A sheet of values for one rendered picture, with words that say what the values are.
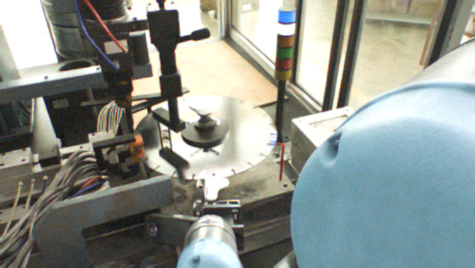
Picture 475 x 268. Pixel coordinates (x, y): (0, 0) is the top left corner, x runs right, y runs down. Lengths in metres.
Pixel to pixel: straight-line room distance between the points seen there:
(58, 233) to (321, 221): 0.61
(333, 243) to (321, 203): 0.02
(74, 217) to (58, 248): 0.08
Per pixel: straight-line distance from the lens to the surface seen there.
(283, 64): 1.04
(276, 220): 0.94
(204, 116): 0.85
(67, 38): 1.44
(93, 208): 0.71
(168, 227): 0.65
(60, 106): 1.21
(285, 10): 0.99
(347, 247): 0.17
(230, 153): 0.82
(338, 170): 0.16
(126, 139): 0.84
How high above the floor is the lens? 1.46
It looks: 36 degrees down
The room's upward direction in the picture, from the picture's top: straight up
